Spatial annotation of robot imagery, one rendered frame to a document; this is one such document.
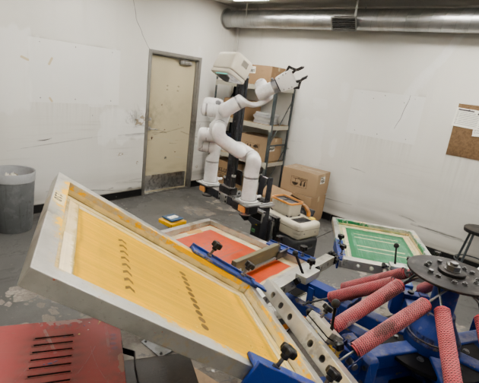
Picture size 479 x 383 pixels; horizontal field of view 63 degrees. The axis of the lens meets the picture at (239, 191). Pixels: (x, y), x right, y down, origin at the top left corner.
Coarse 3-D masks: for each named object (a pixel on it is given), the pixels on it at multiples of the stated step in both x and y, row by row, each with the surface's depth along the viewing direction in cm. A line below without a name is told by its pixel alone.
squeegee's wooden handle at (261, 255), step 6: (270, 246) 205; (276, 246) 207; (252, 252) 195; (258, 252) 196; (264, 252) 199; (270, 252) 204; (276, 252) 209; (240, 258) 187; (246, 258) 189; (252, 258) 193; (258, 258) 196; (264, 258) 201; (270, 258) 206; (234, 264) 183; (240, 264) 186
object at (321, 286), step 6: (312, 282) 177; (318, 282) 178; (300, 288) 179; (306, 288) 177; (318, 288) 173; (324, 288) 173; (330, 288) 173; (318, 294) 173; (324, 294) 171; (324, 300) 172
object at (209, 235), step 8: (208, 232) 241; (200, 240) 228; (208, 240) 229; (224, 240) 232; (232, 240) 233; (248, 248) 224; (232, 256) 212; (240, 256) 214; (272, 264) 208; (280, 264) 210; (264, 272) 199; (272, 272) 200
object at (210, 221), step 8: (184, 224) 239; (192, 224) 241; (200, 224) 245; (208, 224) 251; (216, 224) 249; (224, 224) 247; (168, 232) 225; (176, 232) 231; (184, 232) 236; (232, 232) 241; (240, 232) 238; (248, 240) 233; (256, 240) 229; (288, 256) 216; (304, 264) 205; (288, 272) 195; (272, 280) 184
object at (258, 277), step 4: (180, 240) 224; (184, 240) 225; (188, 240) 225; (192, 240) 226; (184, 244) 220; (188, 244) 220; (224, 260) 207; (228, 260) 207; (232, 260) 208; (252, 272) 197; (256, 272) 198; (252, 276) 194; (256, 276) 194; (260, 276) 195; (264, 276) 195; (256, 280) 190; (260, 280) 190
